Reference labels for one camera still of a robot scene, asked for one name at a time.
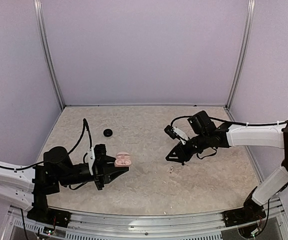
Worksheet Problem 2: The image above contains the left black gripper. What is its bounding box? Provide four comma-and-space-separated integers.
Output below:
58, 155, 129, 191

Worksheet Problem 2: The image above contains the black earbud charging case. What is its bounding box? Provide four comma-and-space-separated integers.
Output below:
103, 128, 113, 138

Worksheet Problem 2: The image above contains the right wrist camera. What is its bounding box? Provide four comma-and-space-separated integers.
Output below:
164, 125, 189, 145

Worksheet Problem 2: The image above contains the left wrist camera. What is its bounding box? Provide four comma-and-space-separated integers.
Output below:
86, 144, 107, 176

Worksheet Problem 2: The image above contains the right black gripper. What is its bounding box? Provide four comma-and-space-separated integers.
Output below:
166, 131, 210, 163

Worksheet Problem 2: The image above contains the pink round case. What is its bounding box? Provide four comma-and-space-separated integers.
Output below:
114, 151, 132, 168

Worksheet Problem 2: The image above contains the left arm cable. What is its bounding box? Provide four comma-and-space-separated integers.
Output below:
68, 118, 93, 153

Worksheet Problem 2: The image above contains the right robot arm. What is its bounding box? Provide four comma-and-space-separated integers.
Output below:
164, 110, 288, 222

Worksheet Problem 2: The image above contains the aluminium frame post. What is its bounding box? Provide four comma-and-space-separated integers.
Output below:
33, 0, 66, 111
225, 0, 255, 111

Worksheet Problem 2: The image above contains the left aluminium frame post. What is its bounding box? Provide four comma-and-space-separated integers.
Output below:
33, 0, 66, 111

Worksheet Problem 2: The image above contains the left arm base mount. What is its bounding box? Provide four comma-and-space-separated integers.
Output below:
27, 208, 71, 228

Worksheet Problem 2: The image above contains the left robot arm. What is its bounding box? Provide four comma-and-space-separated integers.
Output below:
0, 144, 132, 223

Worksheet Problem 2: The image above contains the front aluminium rail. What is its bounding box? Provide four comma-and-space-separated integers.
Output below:
7, 197, 288, 240

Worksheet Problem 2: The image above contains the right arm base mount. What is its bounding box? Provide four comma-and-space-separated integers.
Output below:
222, 207, 266, 227

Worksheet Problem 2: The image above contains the right aluminium frame post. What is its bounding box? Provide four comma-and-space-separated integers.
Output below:
225, 0, 255, 111

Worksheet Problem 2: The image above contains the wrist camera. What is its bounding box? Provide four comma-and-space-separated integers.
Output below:
164, 125, 189, 145
86, 144, 107, 176

